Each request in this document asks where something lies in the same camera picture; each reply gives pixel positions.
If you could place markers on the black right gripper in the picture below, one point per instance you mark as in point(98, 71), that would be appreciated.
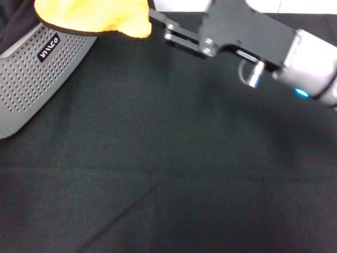
point(237, 23)

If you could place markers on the yellow and grey towel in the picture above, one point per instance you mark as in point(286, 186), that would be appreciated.
point(92, 13)

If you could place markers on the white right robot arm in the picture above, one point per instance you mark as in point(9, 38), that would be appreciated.
point(316, 66)

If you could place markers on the black tablecloth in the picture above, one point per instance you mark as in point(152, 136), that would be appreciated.
point(158, 158)

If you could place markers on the grey perforated storage box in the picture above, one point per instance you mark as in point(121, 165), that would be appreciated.
point(31, 84)

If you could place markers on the black cloth liner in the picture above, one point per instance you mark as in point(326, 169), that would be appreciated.
point(15, 21)

